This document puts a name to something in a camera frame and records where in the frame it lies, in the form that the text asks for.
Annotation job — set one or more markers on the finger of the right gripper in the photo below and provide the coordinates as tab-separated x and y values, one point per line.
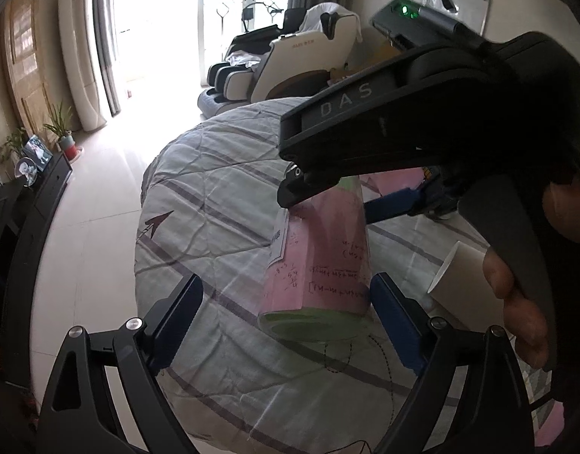
299	185
432	199

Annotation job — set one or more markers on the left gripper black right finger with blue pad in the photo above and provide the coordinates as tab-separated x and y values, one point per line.
493	412

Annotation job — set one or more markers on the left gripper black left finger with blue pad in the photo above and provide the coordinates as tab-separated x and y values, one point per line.
78	414

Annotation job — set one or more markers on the pink plastic cup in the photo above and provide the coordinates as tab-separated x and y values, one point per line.
385	183

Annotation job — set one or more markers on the clear cup pink green paper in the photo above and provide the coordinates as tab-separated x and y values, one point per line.
316	285

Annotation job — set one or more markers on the white paper cup near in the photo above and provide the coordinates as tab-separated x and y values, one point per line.
461	289

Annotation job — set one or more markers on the person's hand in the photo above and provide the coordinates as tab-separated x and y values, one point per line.
533	266

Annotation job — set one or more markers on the patterned quilt cover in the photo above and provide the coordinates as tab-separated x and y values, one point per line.
538	384

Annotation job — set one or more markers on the pink towel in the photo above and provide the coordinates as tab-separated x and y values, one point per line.
552	427

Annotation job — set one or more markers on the striped grey tablecloth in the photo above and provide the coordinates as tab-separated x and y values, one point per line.
209	209

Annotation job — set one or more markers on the white massage chair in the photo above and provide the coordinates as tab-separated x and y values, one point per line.
294	59

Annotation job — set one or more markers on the tan covered sofa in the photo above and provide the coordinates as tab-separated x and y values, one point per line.
373	49

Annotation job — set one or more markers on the exercise bike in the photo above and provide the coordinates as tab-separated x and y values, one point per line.
260	11

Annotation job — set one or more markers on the black TV cabinet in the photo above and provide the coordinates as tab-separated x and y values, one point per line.
26	215

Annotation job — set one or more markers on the potted plant red pot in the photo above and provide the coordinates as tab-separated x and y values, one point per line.
59	124

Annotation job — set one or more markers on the framed photo on cabinet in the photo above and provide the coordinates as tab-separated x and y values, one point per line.
35	149

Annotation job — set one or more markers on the small potted plant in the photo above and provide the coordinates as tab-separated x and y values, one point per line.
13	144

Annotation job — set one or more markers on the grey curtain left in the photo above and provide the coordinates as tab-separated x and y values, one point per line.
105	43

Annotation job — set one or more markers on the white standing air conditioner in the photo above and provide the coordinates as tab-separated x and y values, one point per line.
78	45

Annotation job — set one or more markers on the wall whiteboard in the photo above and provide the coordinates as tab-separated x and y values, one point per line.
472	13

